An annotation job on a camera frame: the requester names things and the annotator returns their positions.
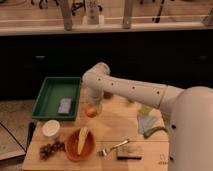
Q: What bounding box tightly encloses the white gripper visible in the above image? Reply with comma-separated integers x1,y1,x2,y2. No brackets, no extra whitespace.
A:
86,88,103,115

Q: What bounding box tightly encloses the orange apple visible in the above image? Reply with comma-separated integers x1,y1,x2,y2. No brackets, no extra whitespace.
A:
84,105,97,118

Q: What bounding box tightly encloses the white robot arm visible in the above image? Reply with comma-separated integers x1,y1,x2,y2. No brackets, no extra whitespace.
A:
82,62,213,171

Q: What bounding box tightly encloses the green plastic cup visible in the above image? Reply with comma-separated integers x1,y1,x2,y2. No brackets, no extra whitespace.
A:
139,105,152,115

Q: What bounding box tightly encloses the white paper cup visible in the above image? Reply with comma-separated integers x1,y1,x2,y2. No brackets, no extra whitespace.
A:
42,120,60,139

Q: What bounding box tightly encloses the dark red bowl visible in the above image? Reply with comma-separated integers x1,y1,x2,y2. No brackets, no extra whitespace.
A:
103,92,113,99

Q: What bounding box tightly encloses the yellow corn cob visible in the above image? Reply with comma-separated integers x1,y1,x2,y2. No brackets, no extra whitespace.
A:
77,127,89,155

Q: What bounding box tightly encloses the grey blue sponge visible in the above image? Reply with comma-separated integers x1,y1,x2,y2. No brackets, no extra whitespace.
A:
58,98,72,114

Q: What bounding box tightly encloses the silver fork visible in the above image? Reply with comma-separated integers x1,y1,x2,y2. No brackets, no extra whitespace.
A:
97,139,130,157

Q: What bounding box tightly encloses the orange bowl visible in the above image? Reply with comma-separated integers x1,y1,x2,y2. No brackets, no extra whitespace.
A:
65,129,95,162

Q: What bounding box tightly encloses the green plastic tray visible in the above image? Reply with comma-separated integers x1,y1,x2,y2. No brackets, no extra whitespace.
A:
32,77,81,121

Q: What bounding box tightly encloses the green pepper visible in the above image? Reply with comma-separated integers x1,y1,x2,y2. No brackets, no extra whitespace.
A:
143,126,168,139

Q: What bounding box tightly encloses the bunch of dark grapes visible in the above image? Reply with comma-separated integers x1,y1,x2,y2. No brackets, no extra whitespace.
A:
39,141,65,160

